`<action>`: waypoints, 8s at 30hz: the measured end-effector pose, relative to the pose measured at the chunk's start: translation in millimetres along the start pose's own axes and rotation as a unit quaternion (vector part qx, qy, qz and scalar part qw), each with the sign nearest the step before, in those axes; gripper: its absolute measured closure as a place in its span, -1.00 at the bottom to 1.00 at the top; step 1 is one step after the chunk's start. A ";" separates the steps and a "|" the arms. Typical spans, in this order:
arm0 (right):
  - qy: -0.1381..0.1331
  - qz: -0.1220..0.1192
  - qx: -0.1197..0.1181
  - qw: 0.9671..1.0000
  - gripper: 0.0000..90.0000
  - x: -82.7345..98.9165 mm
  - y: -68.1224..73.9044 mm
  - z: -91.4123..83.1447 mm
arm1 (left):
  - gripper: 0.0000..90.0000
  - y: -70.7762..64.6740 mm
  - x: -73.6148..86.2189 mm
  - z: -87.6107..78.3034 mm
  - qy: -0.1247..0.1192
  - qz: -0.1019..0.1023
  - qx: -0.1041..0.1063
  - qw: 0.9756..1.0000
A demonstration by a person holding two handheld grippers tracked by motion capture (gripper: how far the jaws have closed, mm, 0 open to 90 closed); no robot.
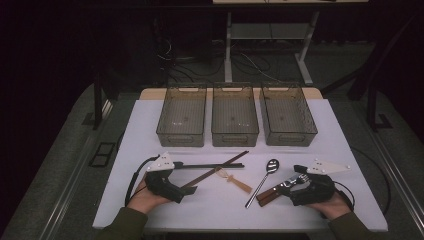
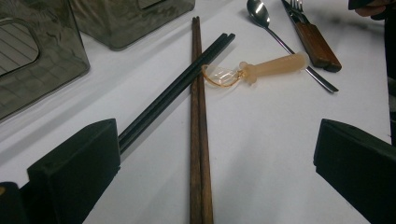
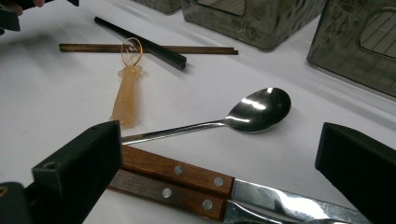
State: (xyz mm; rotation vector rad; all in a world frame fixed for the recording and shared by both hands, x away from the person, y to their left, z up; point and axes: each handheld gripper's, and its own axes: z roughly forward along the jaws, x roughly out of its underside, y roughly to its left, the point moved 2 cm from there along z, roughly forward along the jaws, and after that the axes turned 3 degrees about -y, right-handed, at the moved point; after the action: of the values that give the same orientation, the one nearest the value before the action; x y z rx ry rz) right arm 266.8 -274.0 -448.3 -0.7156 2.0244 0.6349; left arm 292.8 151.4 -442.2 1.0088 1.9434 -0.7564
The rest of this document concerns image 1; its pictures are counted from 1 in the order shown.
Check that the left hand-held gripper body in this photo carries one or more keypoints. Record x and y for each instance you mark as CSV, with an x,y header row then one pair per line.
x,y
160,183

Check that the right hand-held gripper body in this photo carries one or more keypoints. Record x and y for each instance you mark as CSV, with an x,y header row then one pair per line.
x,y
316,190

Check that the metal spoon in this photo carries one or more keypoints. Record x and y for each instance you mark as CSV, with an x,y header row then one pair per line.
x,y
272,165

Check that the translucent grey storage bin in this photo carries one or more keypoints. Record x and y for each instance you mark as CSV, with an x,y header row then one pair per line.
x,y
181,113
286,113
235,113

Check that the person's left hand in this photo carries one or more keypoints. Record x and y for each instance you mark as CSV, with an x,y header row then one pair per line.
x,y
143,200

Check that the person's right hand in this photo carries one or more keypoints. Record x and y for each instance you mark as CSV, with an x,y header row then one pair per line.
x,y
333,208

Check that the white table cover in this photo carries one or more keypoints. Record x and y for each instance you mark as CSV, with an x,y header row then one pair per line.
x,y
206,206

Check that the black metal stand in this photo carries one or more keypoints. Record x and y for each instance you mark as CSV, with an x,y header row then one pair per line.
x,y
372,110
97,100

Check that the black rectangular floor frame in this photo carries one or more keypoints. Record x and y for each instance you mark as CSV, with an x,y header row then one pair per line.
x,y
101,154

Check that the metal floor rail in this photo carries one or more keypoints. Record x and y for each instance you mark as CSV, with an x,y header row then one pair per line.
x,y
398,175
68,186

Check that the white metal frame desk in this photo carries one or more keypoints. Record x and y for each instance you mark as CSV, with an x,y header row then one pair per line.
x,y
228,50

